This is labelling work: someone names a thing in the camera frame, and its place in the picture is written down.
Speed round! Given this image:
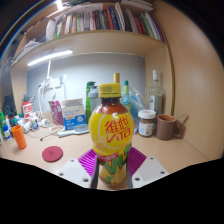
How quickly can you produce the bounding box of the white cable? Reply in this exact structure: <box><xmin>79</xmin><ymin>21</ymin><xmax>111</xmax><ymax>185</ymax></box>
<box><xmin>34</xmin><ymin>78</ymin><xmax>56</xmax><ymax>127</ymax></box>

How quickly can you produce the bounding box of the white and blue box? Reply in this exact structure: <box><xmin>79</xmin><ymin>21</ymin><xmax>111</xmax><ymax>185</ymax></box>
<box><xmin>60</xmin><ymin>97</ymin><xmax>87</xmax><ymax>131</ymax></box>

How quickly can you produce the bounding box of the clear glass bottle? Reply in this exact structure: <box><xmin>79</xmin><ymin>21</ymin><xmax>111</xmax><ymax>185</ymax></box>
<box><xmin>148</xmin><ymin>69</ymin><xmax>166</xmax><ymax>116</ymax></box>

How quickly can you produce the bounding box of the brown jar with white lid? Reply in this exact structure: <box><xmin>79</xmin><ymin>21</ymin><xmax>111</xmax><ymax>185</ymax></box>
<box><xmin>137</xmin><ymin>109</ymin><xmax>157</xmax><ymax>138</ymax></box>

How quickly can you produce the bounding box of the ceiling tube light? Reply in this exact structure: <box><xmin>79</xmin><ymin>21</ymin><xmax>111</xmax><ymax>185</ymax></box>
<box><xmin>55</xmin><ymin>0</ymin><xmax>65</xmax><ymax>12</ymax></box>

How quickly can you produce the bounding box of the flat round red coaster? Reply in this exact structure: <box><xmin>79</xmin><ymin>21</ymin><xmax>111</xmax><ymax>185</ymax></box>
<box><xmin>41</xmin><ymin>145</ymin><xmax>64</xmax><ymax>163</ymax></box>

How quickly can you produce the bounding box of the magenta pouch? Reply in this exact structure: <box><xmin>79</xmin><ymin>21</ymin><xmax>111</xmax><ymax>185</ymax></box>
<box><xmin>48</xmin><ymin>99</ymin><xmax>64</xmax><ymax>126</ymax></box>

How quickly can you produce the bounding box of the red and white canister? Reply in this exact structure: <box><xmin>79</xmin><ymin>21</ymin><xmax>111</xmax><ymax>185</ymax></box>
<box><xmin>21</xmin><ymin>101</ymin><xmax>34</xmax><ymax>124</ymax></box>

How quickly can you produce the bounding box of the grey shaker bottle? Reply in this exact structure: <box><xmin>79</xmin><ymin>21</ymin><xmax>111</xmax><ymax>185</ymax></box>
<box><xmin>87</xmin><ymin>85</ymin><xmax>101</xmax><ymax>114</ymax></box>

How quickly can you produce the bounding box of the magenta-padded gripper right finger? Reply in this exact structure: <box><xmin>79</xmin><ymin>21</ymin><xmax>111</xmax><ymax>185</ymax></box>
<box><xmin>124</xmin><ymin>146</ymin><xmax>170</xmax><ymax>190</ymax></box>

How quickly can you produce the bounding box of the clear bottle with green cap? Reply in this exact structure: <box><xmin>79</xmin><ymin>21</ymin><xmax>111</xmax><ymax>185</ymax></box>
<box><xmin>121</xmin><ymin>80</ymin><xmax>132</xmax><ymax>113</ymax></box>

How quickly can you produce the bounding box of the blue plastic bag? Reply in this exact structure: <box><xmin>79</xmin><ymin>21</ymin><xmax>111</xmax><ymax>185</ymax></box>
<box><xmin>128</xmin><ymin>87</ymin><xmax>148</xmax><ymax>135</ymax></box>

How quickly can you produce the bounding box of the thin black pen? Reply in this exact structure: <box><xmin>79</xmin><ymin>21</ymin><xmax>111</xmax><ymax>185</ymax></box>
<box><xmin>39</xmin><ymin>128</ymin><xmax>64</xmax><ymax>141</ymax></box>

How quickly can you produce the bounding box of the white bottle with blue cap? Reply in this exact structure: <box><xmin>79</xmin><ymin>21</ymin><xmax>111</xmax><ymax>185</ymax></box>
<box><xmin>2</xmin><ymin>123</ymin><xmax>12</xmax><ymax>140</ymax></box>

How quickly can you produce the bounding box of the small white bottle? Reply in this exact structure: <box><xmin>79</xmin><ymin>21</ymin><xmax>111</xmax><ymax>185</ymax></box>
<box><xmin>29</xmin><ymin>113</ymin><xmax>40</xmax><ymax>131</ymax></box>

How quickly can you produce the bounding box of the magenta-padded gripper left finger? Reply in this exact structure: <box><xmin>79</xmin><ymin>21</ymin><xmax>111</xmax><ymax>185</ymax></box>
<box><xmin>55</xmin><ymin>148</ymin><xmax>101</xmax><ymax>190</ymax></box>

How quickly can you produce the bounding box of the white LED desk lamp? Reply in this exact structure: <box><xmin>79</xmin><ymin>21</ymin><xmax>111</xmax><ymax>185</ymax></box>
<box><xmin>27</xmin><ymin>49</ymin><xmax>74</xmax><ymax>84</ymax></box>

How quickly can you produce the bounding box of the wooden shelf unit with books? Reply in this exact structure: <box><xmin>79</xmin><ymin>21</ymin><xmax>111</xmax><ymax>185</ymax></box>
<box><xmin>0</xmin><ymin>0</ymin><xmax>174</xmax><ymax>116</ymax></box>

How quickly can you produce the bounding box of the yellow drink bottle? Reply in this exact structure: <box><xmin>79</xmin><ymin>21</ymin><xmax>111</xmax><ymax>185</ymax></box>
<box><xmin>87</xmin><ymin>82</ymin><xmax>135</xmax><ymax>191</ymax></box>

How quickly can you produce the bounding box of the orange plastic cup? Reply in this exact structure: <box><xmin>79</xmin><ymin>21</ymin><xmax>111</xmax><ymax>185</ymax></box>
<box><xmin>11</xmin><ymin>124</ymin><xmax>28</xmax><ymax>150</ymax></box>

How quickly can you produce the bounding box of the white power strip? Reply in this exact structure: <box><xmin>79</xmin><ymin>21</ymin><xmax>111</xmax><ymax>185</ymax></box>
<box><xmin>42</xmin><ymin>77</ymin><xmax>66</xmax><ymax>90</ymax></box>

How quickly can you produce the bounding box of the light blue hairbrush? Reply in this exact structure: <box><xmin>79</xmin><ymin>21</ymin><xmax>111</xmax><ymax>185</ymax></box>
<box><xmin>57</xmin><ymin>123</ymin><xmax>90</xmax><ymax>138</ymax></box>

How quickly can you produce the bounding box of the brown mug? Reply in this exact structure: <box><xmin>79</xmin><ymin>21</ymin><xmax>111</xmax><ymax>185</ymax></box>
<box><xmin>155</xmin><ymin>114</ymin><xmax>185</xmax><ymax>141</ymax></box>

